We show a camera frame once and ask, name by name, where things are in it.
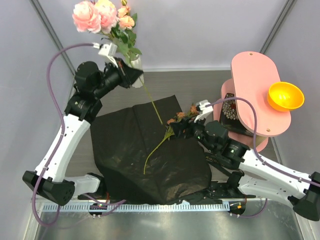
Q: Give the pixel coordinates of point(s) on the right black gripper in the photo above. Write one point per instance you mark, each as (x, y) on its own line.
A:
(179, 129)

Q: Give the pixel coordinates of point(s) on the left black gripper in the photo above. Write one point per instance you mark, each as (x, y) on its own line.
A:
(128, 75)

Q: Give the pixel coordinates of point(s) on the rust brown flower stem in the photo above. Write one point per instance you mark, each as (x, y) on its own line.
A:
(169, 130)

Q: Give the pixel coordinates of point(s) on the black ribbon gold lettering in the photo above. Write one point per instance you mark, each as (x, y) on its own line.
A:
(225, 169)

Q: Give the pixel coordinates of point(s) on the peach artificial flower stem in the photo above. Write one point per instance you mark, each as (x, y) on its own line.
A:
(127, 23)

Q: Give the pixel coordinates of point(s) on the black wrapping paper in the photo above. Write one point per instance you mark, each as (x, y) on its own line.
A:
(138, 165)

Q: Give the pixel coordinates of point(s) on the pink artificial flower stem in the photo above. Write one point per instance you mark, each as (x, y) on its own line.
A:
(95, 17)

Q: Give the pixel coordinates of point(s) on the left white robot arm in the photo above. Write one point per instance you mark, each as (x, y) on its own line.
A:
(54, 164)

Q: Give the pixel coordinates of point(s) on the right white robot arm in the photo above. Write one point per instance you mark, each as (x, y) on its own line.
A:
(260, 176)

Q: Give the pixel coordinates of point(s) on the white ribbed ceramic vase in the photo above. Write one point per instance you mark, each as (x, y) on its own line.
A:
(137, 63)

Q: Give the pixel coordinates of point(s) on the black floral patterned box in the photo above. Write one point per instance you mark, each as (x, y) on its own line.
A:
(229, 118)

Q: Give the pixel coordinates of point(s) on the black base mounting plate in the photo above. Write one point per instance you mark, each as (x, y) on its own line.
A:
(211, 195)

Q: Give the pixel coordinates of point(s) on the pink tiered shelf stand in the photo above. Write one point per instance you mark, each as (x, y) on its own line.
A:
(252, 74)

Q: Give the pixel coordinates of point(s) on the orange plastic bowl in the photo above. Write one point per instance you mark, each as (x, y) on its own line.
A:
(284, 96)

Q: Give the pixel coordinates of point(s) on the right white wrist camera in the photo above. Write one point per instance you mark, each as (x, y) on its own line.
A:
(204, 109)

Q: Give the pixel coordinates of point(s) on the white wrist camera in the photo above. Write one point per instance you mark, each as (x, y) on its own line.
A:
(204, 109)
(107, 50)

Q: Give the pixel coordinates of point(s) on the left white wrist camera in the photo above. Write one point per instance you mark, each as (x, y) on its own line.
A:
(107, 50)

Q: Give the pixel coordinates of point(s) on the white slotted cable duct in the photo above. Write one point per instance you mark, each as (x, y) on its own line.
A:
(134, 208)

